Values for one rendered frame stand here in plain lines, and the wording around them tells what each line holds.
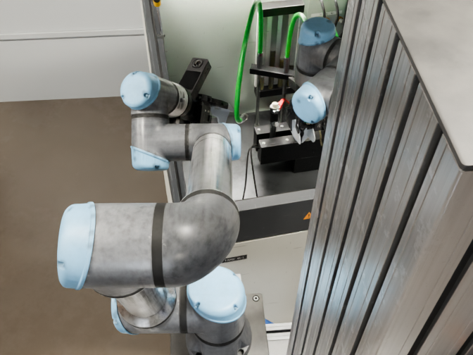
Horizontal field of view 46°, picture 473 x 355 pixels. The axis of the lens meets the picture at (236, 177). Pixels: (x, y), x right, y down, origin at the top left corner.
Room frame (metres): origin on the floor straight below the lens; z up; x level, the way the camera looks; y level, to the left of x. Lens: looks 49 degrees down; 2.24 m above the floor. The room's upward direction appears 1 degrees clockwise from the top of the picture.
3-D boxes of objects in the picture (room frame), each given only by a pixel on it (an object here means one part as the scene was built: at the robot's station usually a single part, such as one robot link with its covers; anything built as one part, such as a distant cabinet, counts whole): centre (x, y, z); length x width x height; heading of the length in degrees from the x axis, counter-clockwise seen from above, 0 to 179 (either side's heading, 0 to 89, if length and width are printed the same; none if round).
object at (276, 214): (1.06, -0.17, 0.87); 0.62 x 0.04 x 0.16; 102
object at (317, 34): (1.01, -0.17, 1.52); 0.09 x 0.08 x 0.11; 50
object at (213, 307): (0.56, 0.04, 1.20); 0.13 x 0.12 x 0.14; 91
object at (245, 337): (0.56, 0.04, 1.09); 0.15 x 0.15 x 0.10
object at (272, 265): (1.04, -0.17, 0.44); 0.65 x 0.02 x 0.68; 102
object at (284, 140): (1.32, -0.23, 0.91); 0.34 x 0.10 x 0.15; 102
